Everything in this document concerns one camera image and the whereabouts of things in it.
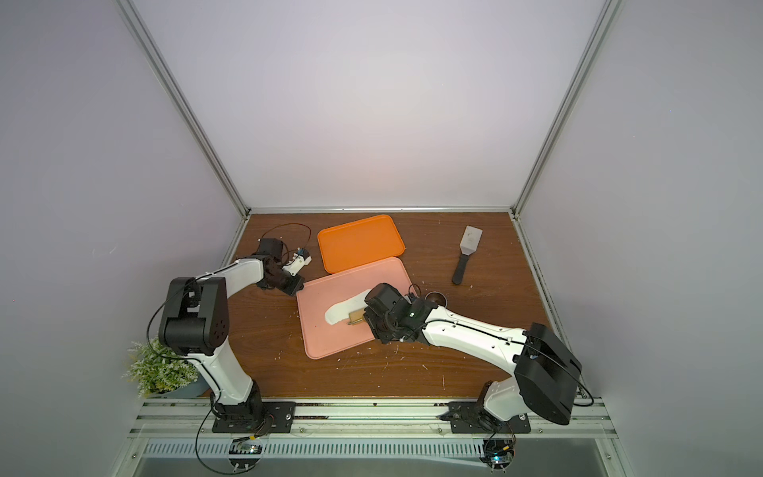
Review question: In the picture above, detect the wooden rolling pin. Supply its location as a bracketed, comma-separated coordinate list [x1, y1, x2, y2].
[348, 309, 366, 326]

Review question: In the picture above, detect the white dough lump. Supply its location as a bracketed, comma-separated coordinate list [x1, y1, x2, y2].
[324, 289, 371, 325]

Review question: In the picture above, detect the pink silicone mat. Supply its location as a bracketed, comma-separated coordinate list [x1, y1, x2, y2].
[296, 258, 411, 360]

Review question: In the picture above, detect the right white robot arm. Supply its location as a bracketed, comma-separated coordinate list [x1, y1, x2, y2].
[362, 283, 582, 425]

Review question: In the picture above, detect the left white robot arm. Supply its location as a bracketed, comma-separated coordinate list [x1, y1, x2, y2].
[157, 238, 312, 427]

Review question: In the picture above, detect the orange plastic tray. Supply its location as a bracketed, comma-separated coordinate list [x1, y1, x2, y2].
[317, 215, 407, 274]

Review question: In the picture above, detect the small green potted plant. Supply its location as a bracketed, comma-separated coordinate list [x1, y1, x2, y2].
[122, 338, 210, 399]

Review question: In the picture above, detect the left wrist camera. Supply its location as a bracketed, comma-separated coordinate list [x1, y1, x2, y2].
[282, 248, 312, 276]

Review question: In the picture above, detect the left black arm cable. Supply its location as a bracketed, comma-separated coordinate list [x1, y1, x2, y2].
[258, 223, 313, 254]

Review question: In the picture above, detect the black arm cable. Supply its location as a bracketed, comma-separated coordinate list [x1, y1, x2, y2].
[559, 357, 595, 409]
[258, 223, 313, 254]

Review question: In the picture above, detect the black handled metal spatula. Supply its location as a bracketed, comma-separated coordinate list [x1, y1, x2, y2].
[451, 226, 483, 285]

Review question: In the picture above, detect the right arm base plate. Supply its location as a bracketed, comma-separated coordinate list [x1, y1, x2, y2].
[437, 401, 532, 434]

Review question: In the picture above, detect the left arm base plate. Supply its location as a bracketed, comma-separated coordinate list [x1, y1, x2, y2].
[213, 401, 296, 436]

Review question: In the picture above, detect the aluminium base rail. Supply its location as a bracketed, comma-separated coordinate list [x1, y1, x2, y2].
[128, 399, 617, 460]

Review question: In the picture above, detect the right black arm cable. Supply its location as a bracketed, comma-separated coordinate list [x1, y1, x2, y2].
[559, 357, 595, 409]

